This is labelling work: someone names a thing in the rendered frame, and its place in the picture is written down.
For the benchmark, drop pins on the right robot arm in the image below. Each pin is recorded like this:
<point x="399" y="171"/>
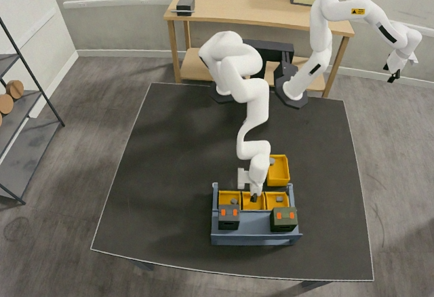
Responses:
<point x="227" y="59"/>

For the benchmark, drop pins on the yellow bin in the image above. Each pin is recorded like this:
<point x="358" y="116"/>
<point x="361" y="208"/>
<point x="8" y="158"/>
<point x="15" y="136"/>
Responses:
<point x="270" y="201"/>
<point x="226" y="196"/>
<point x="247" y="205"/>
<point x="278" y="170"/>

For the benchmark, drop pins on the dark green tool case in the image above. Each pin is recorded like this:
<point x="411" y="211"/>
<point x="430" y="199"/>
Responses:
<point x="283" y="219"/>

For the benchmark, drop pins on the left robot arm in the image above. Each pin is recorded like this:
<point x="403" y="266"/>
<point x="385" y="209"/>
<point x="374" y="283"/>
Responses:
<point x="398" y="36"/>

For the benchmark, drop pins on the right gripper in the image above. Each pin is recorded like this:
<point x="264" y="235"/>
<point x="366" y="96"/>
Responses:
<point x="255" y="191"/>

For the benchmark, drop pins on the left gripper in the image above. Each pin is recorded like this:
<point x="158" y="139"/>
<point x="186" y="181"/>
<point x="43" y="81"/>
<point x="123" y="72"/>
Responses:
<point x="395" y="64"/>

